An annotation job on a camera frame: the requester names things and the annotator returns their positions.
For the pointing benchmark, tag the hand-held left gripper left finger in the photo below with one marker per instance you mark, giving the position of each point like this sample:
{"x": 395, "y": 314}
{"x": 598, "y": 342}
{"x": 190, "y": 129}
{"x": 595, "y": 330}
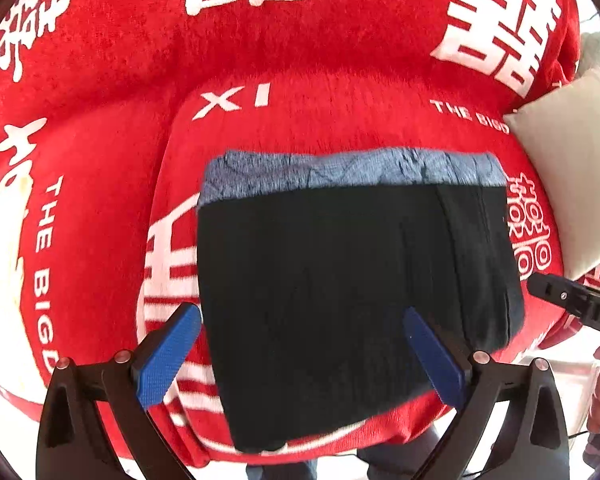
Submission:
{"x": 167, "y": 360}

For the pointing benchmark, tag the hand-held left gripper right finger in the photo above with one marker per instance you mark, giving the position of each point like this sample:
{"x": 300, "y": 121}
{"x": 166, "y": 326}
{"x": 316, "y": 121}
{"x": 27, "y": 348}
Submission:
{"x": 435, "y": 360}

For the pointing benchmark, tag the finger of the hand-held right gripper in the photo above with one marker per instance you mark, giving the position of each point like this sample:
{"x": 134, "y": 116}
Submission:
{"x": 552, "y": 287}

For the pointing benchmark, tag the black pants with grey waistband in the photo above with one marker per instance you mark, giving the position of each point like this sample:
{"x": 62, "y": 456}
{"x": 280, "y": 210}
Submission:
{"x": 330, "y": 285}

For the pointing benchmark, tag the person's right leg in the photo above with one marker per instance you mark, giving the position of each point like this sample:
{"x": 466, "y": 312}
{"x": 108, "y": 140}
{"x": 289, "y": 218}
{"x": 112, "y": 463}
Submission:
{"x": 400, "y": 457}

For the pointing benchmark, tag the person's leg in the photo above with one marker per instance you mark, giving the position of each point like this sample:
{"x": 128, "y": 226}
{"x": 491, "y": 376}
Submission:
{"x": 400, "y": 457}
{"x": 280, "y": 471}

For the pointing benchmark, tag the white pillow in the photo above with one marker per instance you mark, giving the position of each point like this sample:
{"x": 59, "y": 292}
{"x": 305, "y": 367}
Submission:
{"x": 575, "y": 170}

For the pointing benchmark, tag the person's left leg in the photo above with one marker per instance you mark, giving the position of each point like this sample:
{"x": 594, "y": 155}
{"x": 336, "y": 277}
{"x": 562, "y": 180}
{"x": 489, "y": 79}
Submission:
{"x": 280, "y": 471}

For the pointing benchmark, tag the red printed blanket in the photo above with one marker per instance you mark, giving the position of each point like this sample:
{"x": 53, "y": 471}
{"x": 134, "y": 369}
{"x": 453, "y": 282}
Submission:
{"x": 330, "y": 60}

